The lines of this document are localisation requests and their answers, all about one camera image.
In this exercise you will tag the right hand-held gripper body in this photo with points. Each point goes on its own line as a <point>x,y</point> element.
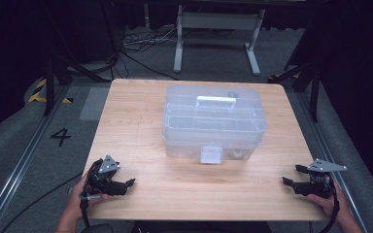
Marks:
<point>320,187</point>

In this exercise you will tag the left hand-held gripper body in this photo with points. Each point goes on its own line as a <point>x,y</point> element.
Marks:
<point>100,181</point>

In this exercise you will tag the clear plastic storage box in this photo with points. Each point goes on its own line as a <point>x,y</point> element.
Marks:
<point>213,123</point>

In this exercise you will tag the person's right hand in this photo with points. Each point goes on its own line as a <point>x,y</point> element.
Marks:
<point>323,202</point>

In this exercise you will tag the person's left hand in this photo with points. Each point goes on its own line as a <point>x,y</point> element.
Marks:
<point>74,204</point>

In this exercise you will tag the black tripod stand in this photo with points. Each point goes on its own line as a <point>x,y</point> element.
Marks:
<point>49,87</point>
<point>314,93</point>

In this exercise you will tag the gray floor plate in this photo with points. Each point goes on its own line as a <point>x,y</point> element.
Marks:
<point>94,103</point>

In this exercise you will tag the person's dark clothing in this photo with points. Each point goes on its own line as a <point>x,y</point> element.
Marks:
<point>200,228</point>

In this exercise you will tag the yellow black hazard tape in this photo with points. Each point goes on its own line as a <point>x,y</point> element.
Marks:
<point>35,95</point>

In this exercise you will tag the gray metal stand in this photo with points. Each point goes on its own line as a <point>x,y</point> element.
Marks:
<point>220,21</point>

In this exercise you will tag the gray table bracket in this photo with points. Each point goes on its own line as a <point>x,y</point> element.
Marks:
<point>71,190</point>

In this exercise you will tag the metal floor rail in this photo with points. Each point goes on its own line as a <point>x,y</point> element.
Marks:
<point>19,168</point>
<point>323,142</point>

